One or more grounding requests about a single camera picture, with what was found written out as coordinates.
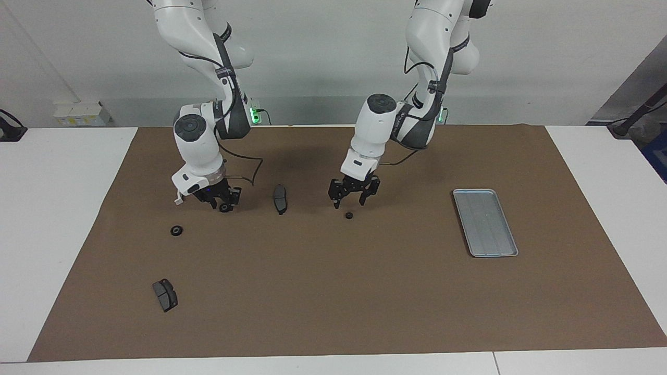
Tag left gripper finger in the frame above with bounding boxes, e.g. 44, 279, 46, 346
360, 176, 381, 207
328, 180, 346, 210

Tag wide grey brake pad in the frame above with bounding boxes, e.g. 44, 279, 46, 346
152, 279, 178, 313

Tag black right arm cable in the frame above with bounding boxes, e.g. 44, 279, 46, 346
177, 49, 264, 187

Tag silver metal tray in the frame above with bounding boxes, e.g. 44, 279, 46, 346
452, 189, 519, 258

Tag blue crate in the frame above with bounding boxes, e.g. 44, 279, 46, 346
640, 141, 667, 184

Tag brown table mat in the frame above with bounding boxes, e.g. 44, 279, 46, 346
27, 124, 667, 363

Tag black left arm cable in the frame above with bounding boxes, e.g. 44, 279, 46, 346
378, 44, 472, 167

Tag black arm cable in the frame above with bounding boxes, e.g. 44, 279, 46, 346
378, 44, 472, 167
177, 49, 264, 187

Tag black stand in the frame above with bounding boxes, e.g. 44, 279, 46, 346
607, 86, 667, 139

